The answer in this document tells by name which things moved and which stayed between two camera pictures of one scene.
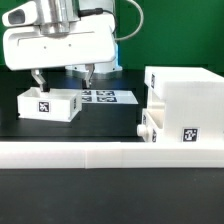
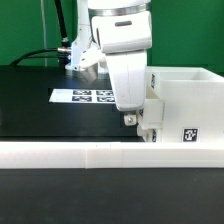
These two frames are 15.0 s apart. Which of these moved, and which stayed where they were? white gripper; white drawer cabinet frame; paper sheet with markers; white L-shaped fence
Moved: white gripper
Stayed: white L-shaped fence; paper sheet with markers; white drawer cabinet frame
